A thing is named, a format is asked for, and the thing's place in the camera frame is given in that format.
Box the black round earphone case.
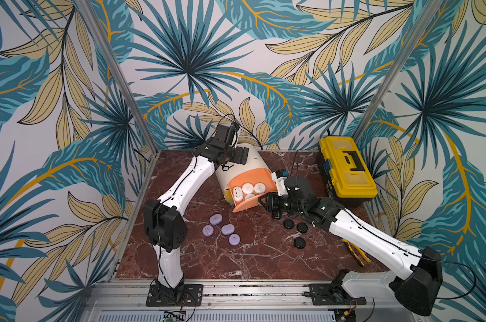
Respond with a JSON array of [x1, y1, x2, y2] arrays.
[[296, 223, 309, 233], [294, 237, 306, 250], [283, 219, 295, 230]]

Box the orange top drawer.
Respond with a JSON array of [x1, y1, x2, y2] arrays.
[[228, 168, 278, 213]]

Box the white oblong earphone case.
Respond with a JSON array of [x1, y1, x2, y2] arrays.
[[232, 186, 245, 203]]

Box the white cylindrical drawer cabinet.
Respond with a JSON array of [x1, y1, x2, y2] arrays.
[[215, 144, 271, 195]]

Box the yellow drawer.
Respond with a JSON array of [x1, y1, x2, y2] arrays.
[[224, 189, 234, 205]]

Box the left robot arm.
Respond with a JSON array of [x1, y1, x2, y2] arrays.
[[144, 122, 248, 292]]

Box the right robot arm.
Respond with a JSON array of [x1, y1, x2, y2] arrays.
[[258, 177, 443, 317]]

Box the purple earphone case middle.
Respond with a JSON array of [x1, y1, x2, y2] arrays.
[[221, 224, 235, 236]]

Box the purple round earphone case lower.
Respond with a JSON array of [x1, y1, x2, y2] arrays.
[[228, 233, 241, 246]]

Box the purple round earphone case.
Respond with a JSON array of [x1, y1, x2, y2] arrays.
[[228, 233, 241, 246], [202, 225, 214, 237]]

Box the yellow black toolbox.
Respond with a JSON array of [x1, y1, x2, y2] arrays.
[[317, 136, 378, 208]]

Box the purple earphone case upper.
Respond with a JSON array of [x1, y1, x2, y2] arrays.
[[209, 213, 223, 225]]

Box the purple round earphone case left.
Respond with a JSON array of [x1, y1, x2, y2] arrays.
[[202, 225, 214, 237]]

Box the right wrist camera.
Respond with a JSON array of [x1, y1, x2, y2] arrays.
[[271, 169, 289, 196]]

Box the yellow handled pliers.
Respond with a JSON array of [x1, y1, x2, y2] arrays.
[[342, 239, 371, 267]]

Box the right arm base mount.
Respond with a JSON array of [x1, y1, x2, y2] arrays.
[[307, 284, 367, 307]]

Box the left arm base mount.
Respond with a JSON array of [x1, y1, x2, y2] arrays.
[[146, 283, 204, 307]]

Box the aluminium front rail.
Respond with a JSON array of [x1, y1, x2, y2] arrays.
[[80, 279, 425, 321]]

